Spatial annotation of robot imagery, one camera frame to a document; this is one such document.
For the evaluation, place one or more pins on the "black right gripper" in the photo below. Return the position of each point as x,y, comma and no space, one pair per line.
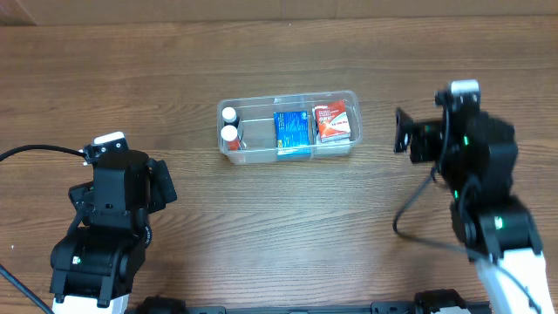
404,131

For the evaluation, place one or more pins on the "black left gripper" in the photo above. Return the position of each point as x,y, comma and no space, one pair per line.
165,184

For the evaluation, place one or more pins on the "red medicine box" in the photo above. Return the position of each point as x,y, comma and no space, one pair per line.
332,121

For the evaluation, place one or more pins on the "blue lozenge box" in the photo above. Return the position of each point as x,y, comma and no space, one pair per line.
292,135

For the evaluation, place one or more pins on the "white bandage box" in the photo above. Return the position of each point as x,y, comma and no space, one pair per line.
332,143

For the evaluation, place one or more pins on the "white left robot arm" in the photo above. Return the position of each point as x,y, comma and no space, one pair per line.
95,263

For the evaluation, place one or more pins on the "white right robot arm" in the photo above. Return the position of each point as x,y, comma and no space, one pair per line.
498,234

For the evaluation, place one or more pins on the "clear plastic container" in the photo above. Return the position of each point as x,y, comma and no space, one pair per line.
257,127

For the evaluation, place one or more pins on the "orange bottle white cap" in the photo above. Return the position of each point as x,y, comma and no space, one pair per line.
231,137

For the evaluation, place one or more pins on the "dark bottle white cap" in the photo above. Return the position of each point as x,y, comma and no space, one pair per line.
230,117

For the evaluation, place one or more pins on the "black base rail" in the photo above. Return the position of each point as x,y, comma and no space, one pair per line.
429,301

